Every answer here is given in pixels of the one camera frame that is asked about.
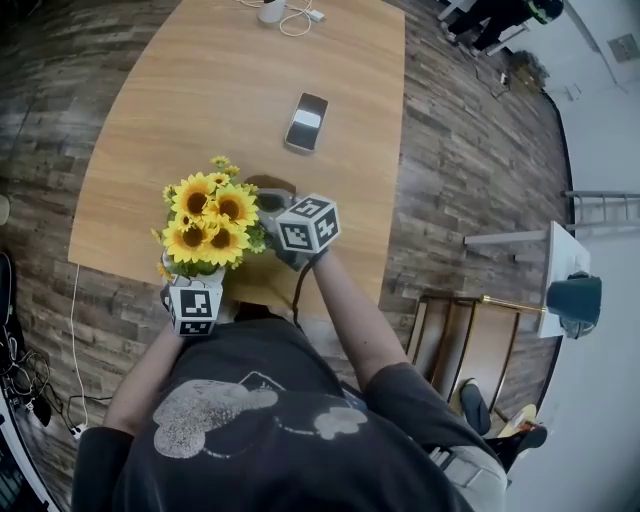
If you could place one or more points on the white power strip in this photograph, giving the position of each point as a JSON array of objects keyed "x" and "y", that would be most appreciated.
[{"x": 79, "y": 431}]

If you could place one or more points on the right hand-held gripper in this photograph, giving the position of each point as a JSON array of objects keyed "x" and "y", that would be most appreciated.
[{"x": 307, "y": 225}]

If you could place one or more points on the black slipper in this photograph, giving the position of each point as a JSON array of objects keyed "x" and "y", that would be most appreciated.
[{"x": 475, "y": 407}]

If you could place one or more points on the small white table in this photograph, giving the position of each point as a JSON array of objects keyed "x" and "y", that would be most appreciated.
[{"x": 565, "y": 250}]

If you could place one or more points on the person's right forearm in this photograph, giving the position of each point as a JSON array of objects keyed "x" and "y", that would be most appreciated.
[{"x": 345, "y": 310}]

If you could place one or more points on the cardboard box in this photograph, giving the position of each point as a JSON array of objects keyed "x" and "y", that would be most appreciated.
[{"x": 527, "y": 67}]

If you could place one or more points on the small white device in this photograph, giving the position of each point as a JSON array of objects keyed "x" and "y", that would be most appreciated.
[{"x": 271, "y": 10}]

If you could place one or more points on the round yellow table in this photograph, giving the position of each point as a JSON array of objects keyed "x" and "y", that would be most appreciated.
[{"x": 520, "y": 417}]

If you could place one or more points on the smartphone in white case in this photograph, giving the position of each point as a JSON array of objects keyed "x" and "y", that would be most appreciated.
[{"x": 306, "y": 122}]

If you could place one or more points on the metal ladder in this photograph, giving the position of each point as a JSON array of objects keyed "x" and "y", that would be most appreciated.
[{"x": 605, "y": 210}]

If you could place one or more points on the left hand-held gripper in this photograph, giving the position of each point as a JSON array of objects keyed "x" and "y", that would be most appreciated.
[{"x": 195, "y": 307}]

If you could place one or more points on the black padded object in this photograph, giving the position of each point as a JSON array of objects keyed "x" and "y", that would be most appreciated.
[{"x": 6, "y": 295}]

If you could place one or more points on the person's dark printed t-shirt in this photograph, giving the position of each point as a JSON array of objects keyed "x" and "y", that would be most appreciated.
[{"x": 260, "y": 440}]

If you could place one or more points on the yellow sunflower bouquet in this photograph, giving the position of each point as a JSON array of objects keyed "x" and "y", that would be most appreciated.
[{"x": 210, "y": 220}]

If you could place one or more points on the wooden table with white legs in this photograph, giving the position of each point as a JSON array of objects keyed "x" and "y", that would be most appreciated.
[{"x": 225, "y": 100}]

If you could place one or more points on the black office chair with headrest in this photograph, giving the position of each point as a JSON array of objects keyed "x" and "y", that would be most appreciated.
[{"x": 520, "y": 442}]

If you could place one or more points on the person's light trousers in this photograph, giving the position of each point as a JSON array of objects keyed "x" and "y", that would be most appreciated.
[{"x": 480, "y": 475}]

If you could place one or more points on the brown cloth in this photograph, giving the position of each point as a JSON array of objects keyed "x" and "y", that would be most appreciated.
[{"x": 262, "y": 181}]

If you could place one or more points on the person's left forearm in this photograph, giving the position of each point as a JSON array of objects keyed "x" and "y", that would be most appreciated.
[{"x": 145, "y": 380}]

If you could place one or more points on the wooden cart with gold frame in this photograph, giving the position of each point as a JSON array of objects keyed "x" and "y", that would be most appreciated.
[{"x": 480, "y": 345}]

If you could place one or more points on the beige object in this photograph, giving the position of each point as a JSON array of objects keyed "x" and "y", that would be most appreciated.
[{"x": 4, "y": 210}]

